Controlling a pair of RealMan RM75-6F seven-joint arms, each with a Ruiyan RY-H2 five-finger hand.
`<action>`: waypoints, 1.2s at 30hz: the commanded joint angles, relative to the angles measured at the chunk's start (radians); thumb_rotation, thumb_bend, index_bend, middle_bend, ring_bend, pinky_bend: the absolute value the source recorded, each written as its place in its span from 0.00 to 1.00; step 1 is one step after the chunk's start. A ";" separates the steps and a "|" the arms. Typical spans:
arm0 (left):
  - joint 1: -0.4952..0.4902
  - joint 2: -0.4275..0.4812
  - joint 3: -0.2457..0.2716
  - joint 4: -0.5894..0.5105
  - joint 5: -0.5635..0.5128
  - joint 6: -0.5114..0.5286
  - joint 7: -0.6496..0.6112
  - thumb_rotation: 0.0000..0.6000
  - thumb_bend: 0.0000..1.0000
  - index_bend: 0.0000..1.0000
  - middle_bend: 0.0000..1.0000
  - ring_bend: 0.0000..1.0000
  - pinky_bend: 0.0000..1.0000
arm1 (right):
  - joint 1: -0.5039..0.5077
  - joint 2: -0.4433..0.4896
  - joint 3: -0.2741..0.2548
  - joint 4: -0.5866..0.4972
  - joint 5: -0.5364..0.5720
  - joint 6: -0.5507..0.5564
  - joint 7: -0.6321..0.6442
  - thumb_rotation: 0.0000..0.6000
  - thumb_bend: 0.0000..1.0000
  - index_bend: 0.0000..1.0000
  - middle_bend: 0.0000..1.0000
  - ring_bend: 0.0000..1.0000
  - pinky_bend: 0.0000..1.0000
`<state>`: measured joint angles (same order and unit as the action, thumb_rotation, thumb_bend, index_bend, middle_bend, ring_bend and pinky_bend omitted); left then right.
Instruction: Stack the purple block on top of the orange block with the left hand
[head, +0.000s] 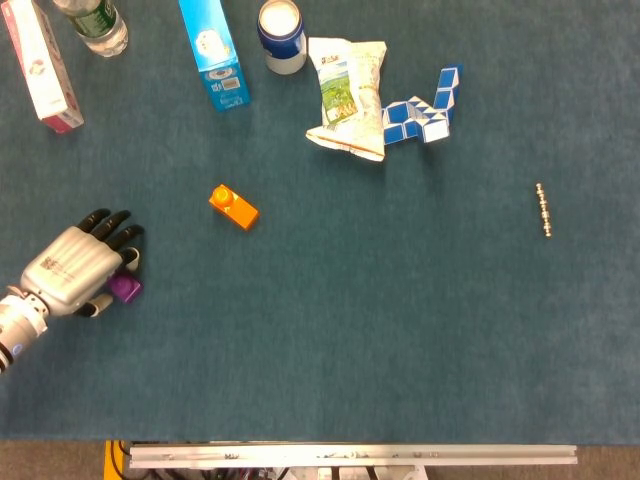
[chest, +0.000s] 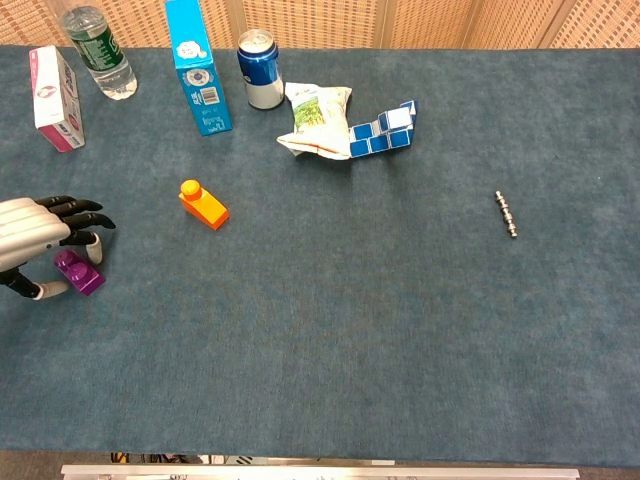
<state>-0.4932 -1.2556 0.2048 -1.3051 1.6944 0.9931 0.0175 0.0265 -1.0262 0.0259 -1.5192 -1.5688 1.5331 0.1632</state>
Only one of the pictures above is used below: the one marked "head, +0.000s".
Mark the white and green snack bag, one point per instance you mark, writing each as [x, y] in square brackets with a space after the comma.
[347, 100]

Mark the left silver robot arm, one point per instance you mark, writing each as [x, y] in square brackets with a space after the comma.
[17, 327]

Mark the pink and white carton box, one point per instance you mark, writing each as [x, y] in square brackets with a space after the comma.
[45, 75]

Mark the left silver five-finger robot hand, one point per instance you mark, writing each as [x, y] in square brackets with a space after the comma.
[70, 270]

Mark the blue and white snake puzzle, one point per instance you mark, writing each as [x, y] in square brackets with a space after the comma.
[417, 120]

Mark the blue milk carton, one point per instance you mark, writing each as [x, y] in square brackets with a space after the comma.
[217, 60]

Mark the yellow frame part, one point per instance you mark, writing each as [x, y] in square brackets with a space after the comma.
[111, 462]

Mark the teal felt table cloth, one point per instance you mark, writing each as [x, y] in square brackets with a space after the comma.
[320, 325]

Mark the purple toy brick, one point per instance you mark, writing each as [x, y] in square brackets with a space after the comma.
[127, 289]

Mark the blue white cup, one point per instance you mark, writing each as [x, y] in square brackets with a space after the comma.
[282, 42]

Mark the orange toy brick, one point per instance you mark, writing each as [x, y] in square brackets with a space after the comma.
[235, 207]

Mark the clear bottle with green label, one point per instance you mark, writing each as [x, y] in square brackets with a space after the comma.
[100, 25]

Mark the small metal beaded rod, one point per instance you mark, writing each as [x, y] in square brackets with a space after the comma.
[544, 210]

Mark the aluminium profile rail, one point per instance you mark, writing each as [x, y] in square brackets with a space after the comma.
[350, 456]

